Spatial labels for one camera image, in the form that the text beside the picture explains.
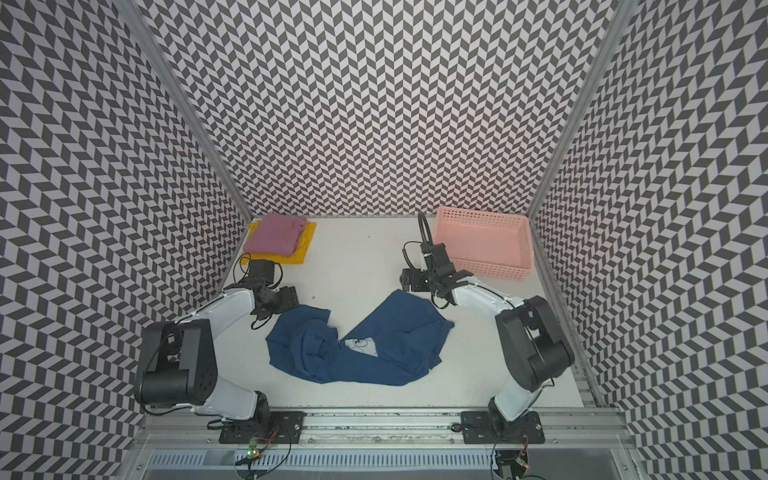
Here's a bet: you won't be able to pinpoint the aluminium front rail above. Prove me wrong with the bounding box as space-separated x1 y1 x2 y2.
117 407 646 479

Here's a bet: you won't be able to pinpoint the folded pink t-shirt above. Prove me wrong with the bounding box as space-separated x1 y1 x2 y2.
243 213 307 257

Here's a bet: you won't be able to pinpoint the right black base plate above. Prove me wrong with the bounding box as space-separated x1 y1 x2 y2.
458 411 545 445

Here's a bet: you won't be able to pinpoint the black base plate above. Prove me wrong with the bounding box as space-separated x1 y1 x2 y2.
219 410 306 445
458 411 545 445

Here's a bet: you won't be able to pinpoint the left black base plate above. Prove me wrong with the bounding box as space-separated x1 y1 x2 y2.
219 410 306 445

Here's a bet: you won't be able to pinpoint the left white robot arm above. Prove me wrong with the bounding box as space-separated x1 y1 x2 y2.
133 259 299 423

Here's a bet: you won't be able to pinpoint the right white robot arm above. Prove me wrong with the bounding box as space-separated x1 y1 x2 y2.
400 240 575 427

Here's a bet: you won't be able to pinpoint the blue mickey t-shirt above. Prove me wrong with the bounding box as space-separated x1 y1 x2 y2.
266 291 454 386

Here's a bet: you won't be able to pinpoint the pink plastic basket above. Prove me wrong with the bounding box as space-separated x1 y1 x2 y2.
434 206 535 280

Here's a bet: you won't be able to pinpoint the folded yellow t-shirt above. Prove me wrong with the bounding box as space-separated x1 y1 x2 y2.
247 222 317 265

